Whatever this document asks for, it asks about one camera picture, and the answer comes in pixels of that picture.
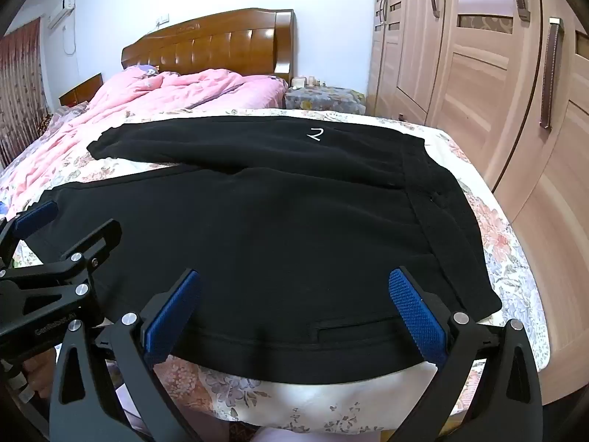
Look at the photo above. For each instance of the red patterned curtain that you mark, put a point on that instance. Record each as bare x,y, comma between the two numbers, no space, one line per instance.
20,78

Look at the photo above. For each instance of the small white container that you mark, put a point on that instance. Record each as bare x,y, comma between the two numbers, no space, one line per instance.
297,83

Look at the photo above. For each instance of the floral bed sheet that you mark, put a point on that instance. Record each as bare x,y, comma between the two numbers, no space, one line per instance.
497,239

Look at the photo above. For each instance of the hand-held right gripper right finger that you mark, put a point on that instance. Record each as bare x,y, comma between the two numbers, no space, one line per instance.
416,317

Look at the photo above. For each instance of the black pants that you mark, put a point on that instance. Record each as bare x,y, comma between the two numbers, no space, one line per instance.
276,221

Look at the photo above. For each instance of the purple pillow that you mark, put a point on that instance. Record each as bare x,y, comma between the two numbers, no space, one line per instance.
148,70

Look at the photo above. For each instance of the white air conditioner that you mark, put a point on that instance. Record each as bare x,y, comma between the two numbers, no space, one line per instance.
62,11

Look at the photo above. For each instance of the person's left hand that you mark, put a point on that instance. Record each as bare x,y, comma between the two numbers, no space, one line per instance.
39,373

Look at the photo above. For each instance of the wooden headboard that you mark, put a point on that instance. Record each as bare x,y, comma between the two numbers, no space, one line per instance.
221,41

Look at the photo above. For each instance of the white wall socket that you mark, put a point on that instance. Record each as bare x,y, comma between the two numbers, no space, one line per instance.
163,20

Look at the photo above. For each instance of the pink quilt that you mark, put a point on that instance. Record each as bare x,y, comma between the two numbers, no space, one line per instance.
138,96

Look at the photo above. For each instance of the light wooden wardrobe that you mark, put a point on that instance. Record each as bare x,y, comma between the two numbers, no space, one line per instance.
474,78

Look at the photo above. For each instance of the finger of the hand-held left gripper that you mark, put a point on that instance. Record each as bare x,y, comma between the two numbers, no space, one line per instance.
34,221
92,239

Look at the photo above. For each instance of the floral pillow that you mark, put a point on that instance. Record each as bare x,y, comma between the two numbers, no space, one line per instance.
322,99

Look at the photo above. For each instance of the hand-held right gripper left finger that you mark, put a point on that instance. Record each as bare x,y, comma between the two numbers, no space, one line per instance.
172,317

